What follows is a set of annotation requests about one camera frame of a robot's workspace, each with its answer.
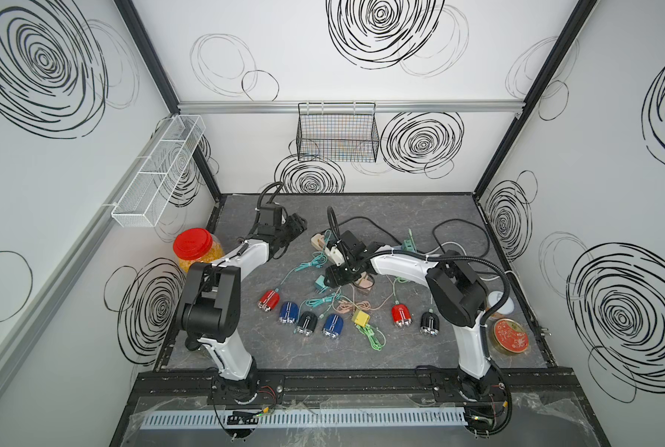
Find red round tin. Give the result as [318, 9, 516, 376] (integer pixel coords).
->
[492, 318, 530, 355]

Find blue shaver left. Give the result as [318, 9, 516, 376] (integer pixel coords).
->
[278, 301, 300, 325]

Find red shaver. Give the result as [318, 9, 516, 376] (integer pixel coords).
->
[391, 304, 413, 328]
[258, 289, 280, 312]

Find teal charger adapter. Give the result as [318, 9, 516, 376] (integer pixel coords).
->
[315, 276, 330, 294]

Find pink charger adapter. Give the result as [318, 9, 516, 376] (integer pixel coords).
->
[354, 276, 375, 292]

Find white wire shelf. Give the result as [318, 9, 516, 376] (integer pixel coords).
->
[111, 115, 206, 228]

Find yellow jar red lid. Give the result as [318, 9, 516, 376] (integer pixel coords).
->
[173, 228, 224, 273]

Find pink charging cable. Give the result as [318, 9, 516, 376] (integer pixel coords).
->
[331, 289, 403, 317]

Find black wire basket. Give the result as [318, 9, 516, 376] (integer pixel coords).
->
[295, 102, 380, 163]

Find yellow-green charger adapter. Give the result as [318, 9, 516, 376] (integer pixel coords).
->
[352, 309, 370, 328]

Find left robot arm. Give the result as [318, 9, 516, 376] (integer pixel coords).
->
[172, 203, 308, 402]

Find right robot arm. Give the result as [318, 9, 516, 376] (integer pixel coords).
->
[324, 231, 511, 393]

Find red shaver far left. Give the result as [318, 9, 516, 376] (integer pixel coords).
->
[258, 289, 280, 312]

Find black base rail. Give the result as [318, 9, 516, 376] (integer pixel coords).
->
[208, 365, 513, 406]

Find black shaver right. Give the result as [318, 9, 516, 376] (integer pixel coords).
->
[420, 311, 440, 336]

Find white power cord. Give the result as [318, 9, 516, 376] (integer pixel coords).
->
[432, 241, 485, 278]

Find light green cable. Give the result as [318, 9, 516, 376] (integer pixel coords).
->
[356, 322, 388, 352]

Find red shaver right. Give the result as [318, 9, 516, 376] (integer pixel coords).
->
[391, 304, 413, 328]

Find white slotted cable duct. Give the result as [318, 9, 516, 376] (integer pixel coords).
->
[141, 407, 468, 429]

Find blue striped shaver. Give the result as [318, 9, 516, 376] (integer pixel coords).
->
[322, 313, 344, 339]

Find black shaver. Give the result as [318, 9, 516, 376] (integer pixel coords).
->
[295, 311, 319, 336]
[420, 311, 440, 336]

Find beige power strip red sockets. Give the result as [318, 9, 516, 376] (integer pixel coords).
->
[311, 234, 346, 266]

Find teal cable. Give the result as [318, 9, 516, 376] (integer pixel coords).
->
[301, 289, 345, 314]
[278, 230, 334, 292]

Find black power cord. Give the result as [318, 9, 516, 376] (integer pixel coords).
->
[331, 216, 491, 268]

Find black shaver left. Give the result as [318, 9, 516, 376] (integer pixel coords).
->
[295, 311, 319, 336]

